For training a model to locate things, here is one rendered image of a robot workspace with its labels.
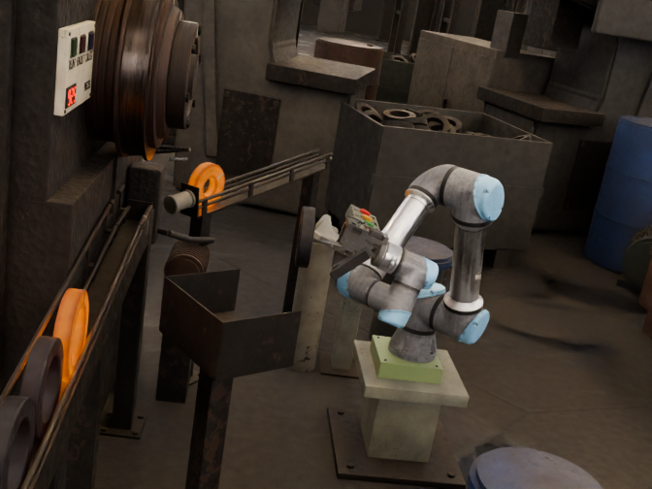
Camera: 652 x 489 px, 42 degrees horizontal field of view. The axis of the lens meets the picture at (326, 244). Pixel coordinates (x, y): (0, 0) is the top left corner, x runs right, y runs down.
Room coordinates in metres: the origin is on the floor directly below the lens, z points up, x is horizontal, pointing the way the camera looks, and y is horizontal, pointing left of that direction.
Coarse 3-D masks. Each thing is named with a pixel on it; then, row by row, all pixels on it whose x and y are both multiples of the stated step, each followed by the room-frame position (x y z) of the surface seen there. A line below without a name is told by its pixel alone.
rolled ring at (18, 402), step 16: (16, 400) 1.16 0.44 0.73; (0, 416) 1.12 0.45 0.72; (16, 416) 1.12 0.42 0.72; (32, 416) 1.22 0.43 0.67; (0, 432) 1.09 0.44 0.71; (16, 432) 1.21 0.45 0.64; (32, 432) 1.22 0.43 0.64; (0, 448) 1.08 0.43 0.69; (16, 448) 1.20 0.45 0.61; (32, 448) 1.23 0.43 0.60; (0, 464) 1.07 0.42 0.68; (16, 464) 1.19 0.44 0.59; (0, 480) 1.06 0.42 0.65; (16, 480) 1.16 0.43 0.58
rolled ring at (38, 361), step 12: (36, 348) 1.31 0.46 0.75; (48, 348) 1.31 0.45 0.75; (60, 348) 1.39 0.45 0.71; (36, 360) 1.28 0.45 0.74; (48, 360) 1.29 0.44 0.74; (60, 360) 1.39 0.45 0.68; (24, 372) 1.26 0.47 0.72; (36, 372) 1.27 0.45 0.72; (48, 372) 1.39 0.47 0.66; (60, 372) 1.40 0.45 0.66; (24, 384) 1.25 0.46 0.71; (36, 384) 1.25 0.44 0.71; (48, 384) 1.38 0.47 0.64; (60, 384) 1.41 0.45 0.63; (24, 396) 1.24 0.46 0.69; (36, 396) 1.25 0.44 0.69; (48, 396) 1.37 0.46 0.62; (36, 408) 1.24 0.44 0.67; (48, 408) 1.35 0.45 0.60; (36, 420) 1.24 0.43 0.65; (48, 420) 1.33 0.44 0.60; (36, 432) 1.25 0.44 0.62
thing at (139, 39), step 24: (144, 0) 2.10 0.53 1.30; (144, 24) 2.05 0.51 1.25; (144, 48) 2.02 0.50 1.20; (120, 72) 2.01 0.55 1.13; (144, 72) 2.00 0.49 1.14; (120, 96) 2.01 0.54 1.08; (144, 96) 2.00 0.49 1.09; (120, 120) 2.03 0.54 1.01; (144, 120) 2.02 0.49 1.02; (120, 144) 2.09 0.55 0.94; (144, 144) 2.06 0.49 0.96
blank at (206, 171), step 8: (200, 168) 2.65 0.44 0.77; (208, 168) 2.66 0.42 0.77; (216, 168) 2.70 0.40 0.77; (192, 176) 2.63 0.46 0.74; (200, 176) 2.63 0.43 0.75; (208, 176) 2.66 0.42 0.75; (216, 176) 2.70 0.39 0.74; (192, 184) 2.62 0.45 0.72; (200, 184) 2.63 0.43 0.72; (216, 184) 2.71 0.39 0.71; (200, 192) 2.64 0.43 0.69; (208, 192) 2.70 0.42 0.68; (216, 192) 2.71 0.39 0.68; (208, 200) 2.68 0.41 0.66; (208, 208) 2.68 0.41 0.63
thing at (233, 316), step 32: (192, 288) 1.85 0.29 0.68; (224, 288) 1.90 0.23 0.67; (160, 320) 1.80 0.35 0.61; (192, 320) 1.69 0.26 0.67; (224, 320) 1.87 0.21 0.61; (256, 320) 1.65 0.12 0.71; (288, 320) 1.71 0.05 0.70; (192, 352) 1.68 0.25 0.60; (224, 352) 1.61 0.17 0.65; (256, 352) 1.66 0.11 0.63; (288, 352) 1.72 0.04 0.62; (224, 384) 1.77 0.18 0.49; (224, 416) 1.77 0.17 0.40; (192, 448) 1.78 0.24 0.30; (192, 480) 1.76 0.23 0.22
